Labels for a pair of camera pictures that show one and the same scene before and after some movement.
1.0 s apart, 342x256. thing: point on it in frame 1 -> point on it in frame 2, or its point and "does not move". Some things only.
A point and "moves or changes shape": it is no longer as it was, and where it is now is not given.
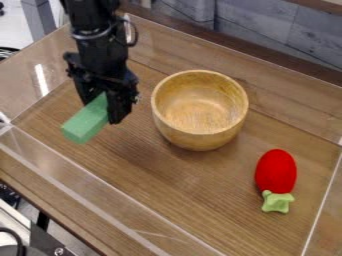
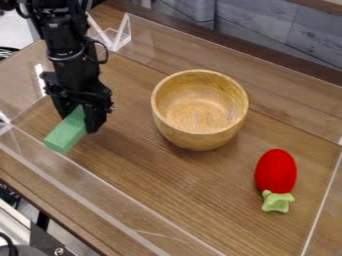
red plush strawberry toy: [275, 176] does not move
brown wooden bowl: [199, 107] does not move
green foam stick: [86, 120] moves or changes shape
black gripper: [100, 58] -> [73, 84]
